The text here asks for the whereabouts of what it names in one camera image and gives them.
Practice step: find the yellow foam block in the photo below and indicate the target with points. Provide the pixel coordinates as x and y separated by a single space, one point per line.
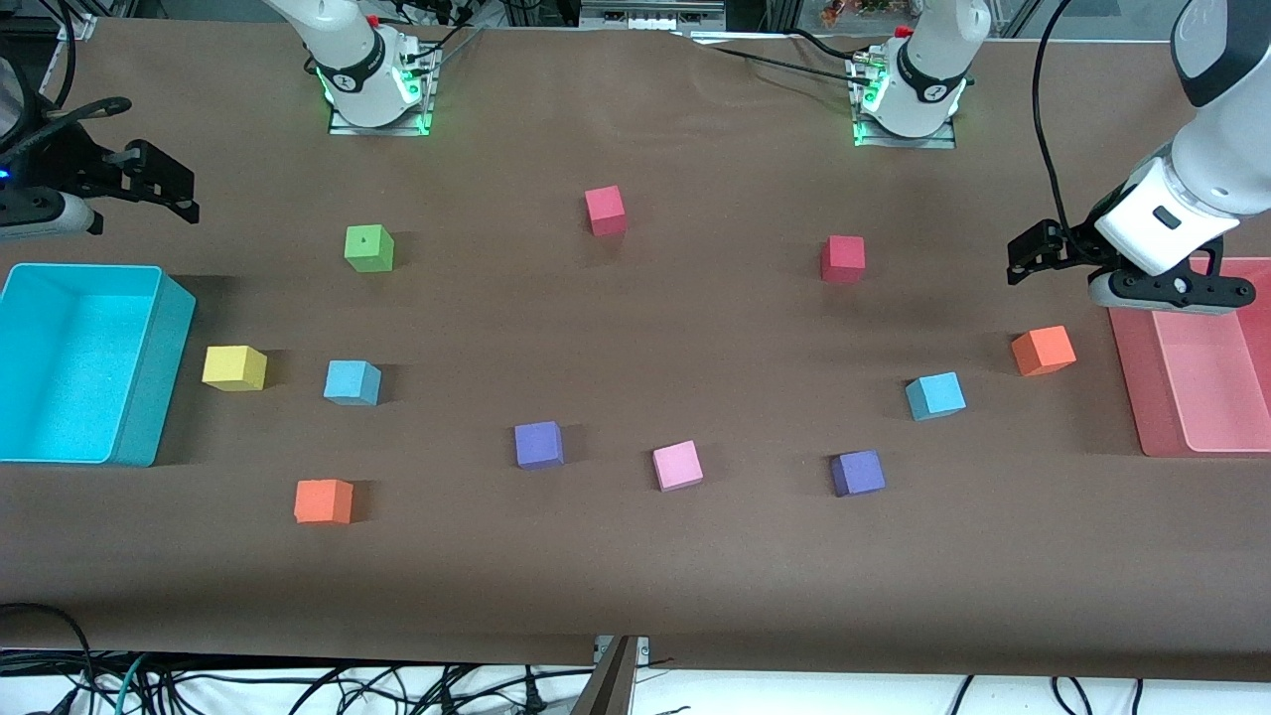
233 367

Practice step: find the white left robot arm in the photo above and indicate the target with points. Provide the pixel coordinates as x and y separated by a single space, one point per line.
1221 149

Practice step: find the green foam block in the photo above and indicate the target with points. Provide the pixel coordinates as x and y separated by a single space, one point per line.
368 248

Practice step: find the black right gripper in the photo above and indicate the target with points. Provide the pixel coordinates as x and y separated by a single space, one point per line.
71 161

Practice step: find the purple foam block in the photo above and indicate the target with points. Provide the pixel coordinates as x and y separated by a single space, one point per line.
538 445
857 474

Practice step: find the cyan plastic bin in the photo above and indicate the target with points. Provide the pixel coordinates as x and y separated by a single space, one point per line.
60 397

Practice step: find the red foam block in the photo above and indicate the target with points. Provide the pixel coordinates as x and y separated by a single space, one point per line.
842 258
605 211

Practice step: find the orange foam block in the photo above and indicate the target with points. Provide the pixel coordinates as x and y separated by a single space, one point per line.
1043 351
323 501

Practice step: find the aluminium frame rail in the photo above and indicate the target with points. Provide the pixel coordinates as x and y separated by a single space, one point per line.
645 18

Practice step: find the brown paper table cover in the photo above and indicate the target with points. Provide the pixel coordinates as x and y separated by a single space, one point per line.
635 576

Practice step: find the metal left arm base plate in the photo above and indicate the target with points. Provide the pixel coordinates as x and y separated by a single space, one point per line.
933 142

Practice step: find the light blue foam block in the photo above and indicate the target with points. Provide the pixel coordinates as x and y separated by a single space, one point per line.
935 396
352 383

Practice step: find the pink foam block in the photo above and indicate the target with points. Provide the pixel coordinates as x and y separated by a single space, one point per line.
677 466

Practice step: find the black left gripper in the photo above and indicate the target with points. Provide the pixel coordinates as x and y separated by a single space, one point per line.
1076 245

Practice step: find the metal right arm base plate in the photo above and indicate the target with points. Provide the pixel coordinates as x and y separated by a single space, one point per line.
343 127

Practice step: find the dark grey metal bar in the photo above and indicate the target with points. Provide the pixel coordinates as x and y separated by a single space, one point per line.
608 690

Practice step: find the silver table edge bracket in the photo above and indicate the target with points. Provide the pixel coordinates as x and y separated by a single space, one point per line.
643 647

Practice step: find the silver corner bracket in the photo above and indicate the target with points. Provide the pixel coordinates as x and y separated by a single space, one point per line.
84 28

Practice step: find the pink plastic bin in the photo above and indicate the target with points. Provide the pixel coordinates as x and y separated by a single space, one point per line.
1211 397

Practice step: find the orange background objects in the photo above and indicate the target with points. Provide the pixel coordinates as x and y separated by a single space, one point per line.
844 10

